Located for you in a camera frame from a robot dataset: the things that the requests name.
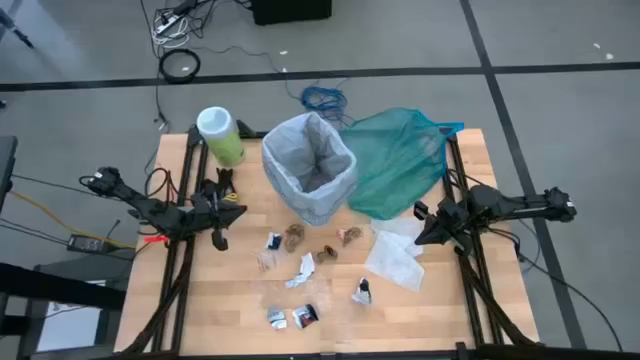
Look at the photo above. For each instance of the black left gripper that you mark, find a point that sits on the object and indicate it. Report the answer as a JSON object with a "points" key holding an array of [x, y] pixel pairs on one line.
{"points": [[207, 215]]}

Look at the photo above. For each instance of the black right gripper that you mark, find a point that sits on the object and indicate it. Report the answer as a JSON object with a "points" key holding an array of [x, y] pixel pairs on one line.
{"points": [[457, 220]]}

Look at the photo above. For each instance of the blue white wrapper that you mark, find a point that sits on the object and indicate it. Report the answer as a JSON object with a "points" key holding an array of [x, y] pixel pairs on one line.
{"points": [[273, 241]]}

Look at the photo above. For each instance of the clear plastic wrapper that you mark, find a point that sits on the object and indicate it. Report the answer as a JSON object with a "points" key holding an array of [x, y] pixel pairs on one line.
{"points": [[266, 260]]}

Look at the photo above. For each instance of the brown paper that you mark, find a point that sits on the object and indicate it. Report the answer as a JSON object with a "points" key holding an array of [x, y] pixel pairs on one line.
{"points": [[351, 235], [295, 237], [327, 254]]}

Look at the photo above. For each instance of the grey trash bag liner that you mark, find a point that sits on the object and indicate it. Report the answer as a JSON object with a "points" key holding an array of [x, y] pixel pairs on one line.
{"points": [[285, 165]]}

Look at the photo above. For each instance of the white paper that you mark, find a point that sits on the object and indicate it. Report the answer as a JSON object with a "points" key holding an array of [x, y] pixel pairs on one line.
{"points": [[302, 270]]}

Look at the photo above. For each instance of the white black wrapper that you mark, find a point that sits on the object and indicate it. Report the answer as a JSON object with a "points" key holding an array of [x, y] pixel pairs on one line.
{"points": [[362, 292]]}

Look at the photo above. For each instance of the silver wrapper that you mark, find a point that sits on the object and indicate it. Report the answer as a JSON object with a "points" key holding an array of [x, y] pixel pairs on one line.
{"points": [[276, 318]]}

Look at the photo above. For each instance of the red black wrapper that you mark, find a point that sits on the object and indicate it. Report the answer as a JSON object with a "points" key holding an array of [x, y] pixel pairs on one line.
{"points": [[305, 316]]}

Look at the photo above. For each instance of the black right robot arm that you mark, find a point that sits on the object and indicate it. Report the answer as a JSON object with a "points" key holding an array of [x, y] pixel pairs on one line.
{"points": [[525, 205]]}

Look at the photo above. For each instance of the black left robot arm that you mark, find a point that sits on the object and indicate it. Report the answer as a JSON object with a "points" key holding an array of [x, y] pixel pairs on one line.
{"points": [[150, 207]]}

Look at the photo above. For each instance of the green plastic trash bag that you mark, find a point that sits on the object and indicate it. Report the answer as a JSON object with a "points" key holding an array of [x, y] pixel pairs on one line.
{"points": [[400, 160]]}

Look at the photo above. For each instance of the dark gloves with yellow trim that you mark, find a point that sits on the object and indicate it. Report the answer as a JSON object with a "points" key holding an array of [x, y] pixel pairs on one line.
{"points": [[225, 180]]}

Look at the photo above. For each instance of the green wipes canister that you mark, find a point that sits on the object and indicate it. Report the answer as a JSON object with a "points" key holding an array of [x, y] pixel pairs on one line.
{"points": [[225, 145]]}

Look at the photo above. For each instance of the black power adapter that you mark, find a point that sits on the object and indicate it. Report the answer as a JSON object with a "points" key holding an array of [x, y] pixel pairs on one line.
{"points": [[85, 243]]}

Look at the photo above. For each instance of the black desk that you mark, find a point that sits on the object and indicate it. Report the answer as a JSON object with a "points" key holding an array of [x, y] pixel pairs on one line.
{"points": [[50, 287]]}

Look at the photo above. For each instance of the white board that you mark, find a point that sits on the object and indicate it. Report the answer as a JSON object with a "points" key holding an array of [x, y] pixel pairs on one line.
{"points": [[70, 327]]}

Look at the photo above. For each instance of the black box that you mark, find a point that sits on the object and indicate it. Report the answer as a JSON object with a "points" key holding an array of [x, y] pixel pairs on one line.
{"points": [[290, 11]]}

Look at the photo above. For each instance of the black tripod leg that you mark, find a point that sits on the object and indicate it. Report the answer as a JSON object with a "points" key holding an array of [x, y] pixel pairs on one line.
{"points": [[20, 36]]}

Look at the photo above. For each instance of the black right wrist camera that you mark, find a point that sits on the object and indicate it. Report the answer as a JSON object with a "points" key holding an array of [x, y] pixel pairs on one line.
{"points": [[421, 210]]}

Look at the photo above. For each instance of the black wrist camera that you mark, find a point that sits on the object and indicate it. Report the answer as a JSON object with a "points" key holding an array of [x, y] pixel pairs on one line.
{"points": [[421, 210], [220, 241]]}

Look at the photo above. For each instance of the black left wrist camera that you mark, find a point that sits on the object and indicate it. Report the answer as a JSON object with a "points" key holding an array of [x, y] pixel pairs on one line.
{"points": [[220, 241]]}

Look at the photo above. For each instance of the black aluminium frame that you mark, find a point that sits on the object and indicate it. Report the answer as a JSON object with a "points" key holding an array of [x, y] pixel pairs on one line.
{"points": [[550, 354]]}

